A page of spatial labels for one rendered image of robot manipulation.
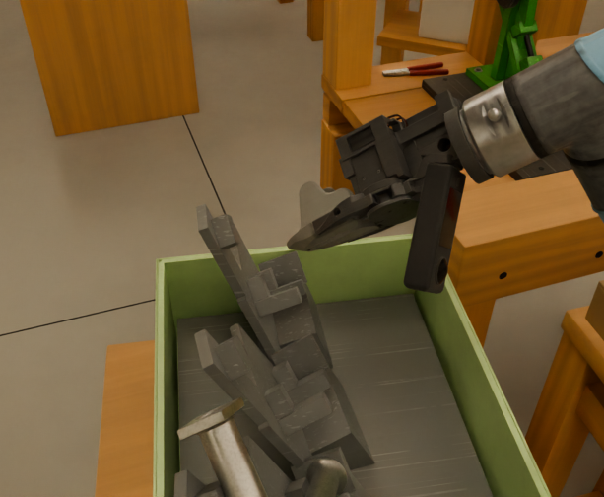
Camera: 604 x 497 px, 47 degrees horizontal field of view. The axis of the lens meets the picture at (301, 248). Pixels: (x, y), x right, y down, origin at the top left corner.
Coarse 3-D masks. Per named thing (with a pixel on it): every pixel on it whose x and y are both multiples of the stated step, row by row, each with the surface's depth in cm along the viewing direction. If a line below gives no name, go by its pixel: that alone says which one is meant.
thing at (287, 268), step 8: (280, 256) 102; (288, 256) 102; (296, 256) 102; (264, 264) 102; (272, 264) 102; (280, 264) 102; (288, 264) 102; (296, 264) 102; (280, 272) 102; (288, 272) 102; (296, 272) 102; (280, 280) 102; (288, 280) 102; (296, 280) 102; (304, 280) 102
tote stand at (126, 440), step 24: (120, 360) 108; (144, 360) 108; (120, 384) 105; (144, 384) 105; (120, 408) 101; (144, 408) 101; (120, 432) 98; (144, 432) 98; (120, 456) 95; (144, 456) 95; (96, 480) 93; (120, 480) 92; (144, 480) 92
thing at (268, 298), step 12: (264, 276) 97; (252, 288) 87; (264, 288) 87; (276, 288) 97; (288, 288) 97; (300, 288) 97; (264, 300) 87; (276, 300) 87; (288, 300) 87; (300, 300) 87; (264, 312) 87
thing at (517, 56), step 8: (520, 24) 143; (536, 24) 144; (512, 32) 146; (520, 32) 143; (528, 32) 144; (512, 40) 146; (528, 40) 144; (512, 48) 146; (528, 48) 144; (512, 56) 146; (520, 56) 146; (528, 56) 145; (536, 56) 144; (512, 64) 147; (520, 64) 146; (528, 64) 143
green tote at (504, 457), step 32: (192, 256) 101; (256, 256) 102; (320, 256) 104; (352, 256) 105; (384, 256) 106; (160, 288) 96; (192, 288) 104; (224, 288) 105; (320, 288) 109; (352, 288) 110; (384, 288) 111; (448, 288) 96; (160, 320) 92; (448, 320) 97; (160, 352) 87; (448, 352) 98; (480, 352) 87; (160, 384) 84; (448, 384) 100; (480, 384) 87; (160, 416) 80; (480, 416) 88; (512, 416) 80; (160, 448) 77; (480, 448) 89; (512, 448) 78; (160, 480) 74; (512, 480) 79
